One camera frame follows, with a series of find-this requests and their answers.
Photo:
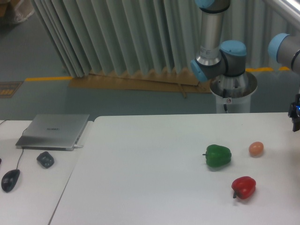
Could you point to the red bell pepper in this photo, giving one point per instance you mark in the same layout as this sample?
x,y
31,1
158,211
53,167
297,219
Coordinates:
x,y
243,187

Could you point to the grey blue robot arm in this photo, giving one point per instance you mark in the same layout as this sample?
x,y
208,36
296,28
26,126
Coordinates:
x,y
224,63

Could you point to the green bell pepper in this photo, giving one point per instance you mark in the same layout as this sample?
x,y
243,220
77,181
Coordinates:
x,y
217,156

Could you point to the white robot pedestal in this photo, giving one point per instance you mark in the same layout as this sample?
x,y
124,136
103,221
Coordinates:
x,y
233,94

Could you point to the brown egg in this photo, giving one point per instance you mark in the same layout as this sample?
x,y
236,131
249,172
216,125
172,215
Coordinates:
x,y
255,149

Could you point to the black computer mouse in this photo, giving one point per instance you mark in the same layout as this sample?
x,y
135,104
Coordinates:
x,y
9,180

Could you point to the small black plastic tray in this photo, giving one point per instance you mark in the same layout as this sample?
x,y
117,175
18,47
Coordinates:
x,y
45,159

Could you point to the flat brown cardboard sheet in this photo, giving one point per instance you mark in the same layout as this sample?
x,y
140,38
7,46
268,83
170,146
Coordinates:
x,y
183,82

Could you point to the grey green curtain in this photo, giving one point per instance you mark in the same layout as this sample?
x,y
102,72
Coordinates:
x,y
131,35

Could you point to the silver closed laptop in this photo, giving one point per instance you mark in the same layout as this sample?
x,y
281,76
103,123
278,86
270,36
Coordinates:
x,y
53,132

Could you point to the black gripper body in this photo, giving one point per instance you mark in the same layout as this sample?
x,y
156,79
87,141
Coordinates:
x,y
294,113

